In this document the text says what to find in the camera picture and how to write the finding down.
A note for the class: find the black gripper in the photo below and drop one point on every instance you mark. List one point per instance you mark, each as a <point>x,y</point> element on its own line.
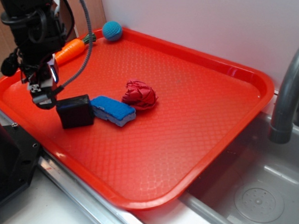
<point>38,34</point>

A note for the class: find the black box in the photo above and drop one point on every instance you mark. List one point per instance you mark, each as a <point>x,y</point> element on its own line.
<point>75,112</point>

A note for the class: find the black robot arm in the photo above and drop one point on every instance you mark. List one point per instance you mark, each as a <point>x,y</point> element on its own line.
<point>39,32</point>

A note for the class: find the cardboard box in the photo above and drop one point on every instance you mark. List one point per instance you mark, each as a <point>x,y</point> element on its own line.
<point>60,7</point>

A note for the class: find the orange toy carrot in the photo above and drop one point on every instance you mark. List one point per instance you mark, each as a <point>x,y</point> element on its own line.
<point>73,49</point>

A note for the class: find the blue sponge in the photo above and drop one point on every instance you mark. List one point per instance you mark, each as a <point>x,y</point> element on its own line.
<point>112,110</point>

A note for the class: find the blue knitted ball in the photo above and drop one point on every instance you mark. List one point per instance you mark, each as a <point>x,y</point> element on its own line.
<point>112,31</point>

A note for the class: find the crumpled red paper ball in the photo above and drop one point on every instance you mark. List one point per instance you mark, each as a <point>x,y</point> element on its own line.
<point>139,95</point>

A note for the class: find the red plastic tray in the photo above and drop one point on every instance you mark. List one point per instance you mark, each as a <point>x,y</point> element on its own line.
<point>203,103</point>

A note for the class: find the grey toy sink basin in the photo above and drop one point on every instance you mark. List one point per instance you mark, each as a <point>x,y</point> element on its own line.
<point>253,181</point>

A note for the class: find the grey sink faucet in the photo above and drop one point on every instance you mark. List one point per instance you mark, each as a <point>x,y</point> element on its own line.
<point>286,109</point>

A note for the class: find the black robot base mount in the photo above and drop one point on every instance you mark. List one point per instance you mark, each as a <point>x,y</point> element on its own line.
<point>19,154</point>

